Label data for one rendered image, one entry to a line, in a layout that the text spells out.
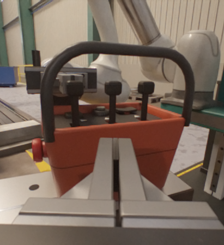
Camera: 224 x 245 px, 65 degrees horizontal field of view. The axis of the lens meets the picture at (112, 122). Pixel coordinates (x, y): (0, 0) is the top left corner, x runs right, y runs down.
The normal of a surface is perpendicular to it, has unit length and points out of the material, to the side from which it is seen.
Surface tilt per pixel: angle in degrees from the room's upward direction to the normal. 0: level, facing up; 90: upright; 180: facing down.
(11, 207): 0
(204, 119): 90
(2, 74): 90
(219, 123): 90
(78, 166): 97
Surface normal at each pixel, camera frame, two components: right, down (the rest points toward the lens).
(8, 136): 0.67, -0.10
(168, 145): 0.36, 0.38
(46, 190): 0.03, -0.96
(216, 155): -0.83, 0.14
